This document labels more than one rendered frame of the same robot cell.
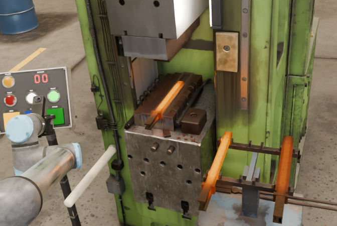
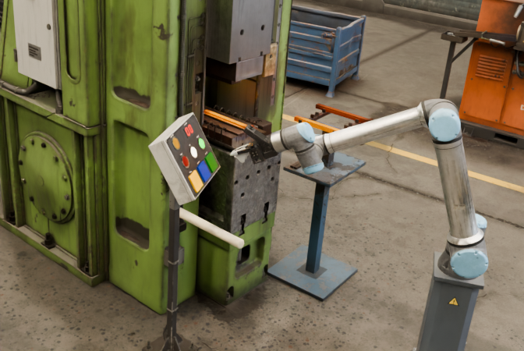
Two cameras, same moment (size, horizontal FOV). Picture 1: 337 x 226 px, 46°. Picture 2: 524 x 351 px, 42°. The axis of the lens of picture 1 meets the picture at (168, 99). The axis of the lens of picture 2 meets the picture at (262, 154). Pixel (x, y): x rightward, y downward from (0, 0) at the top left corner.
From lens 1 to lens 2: 3.20 m
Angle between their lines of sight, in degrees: 68
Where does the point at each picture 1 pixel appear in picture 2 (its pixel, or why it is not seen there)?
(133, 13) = (248, 39)
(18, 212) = not seen: hidden behind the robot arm
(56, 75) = (193, 122)
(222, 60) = (268, 67)
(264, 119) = (280, 108)
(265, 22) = (285, 30)
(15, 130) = (310, 132)
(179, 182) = (266, 184)
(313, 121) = not seen: hidden behind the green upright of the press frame
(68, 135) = not seen: outside the picture
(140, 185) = (238, 211)
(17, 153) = (315, 150)
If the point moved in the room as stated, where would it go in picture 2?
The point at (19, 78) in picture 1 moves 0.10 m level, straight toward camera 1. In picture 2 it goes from (178, 136) to (203, 136)
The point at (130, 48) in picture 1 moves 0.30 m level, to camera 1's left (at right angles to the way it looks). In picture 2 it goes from (241, 72) to (221, 91)
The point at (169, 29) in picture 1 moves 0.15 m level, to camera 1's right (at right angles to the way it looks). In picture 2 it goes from (267, 47) to (274, 39)
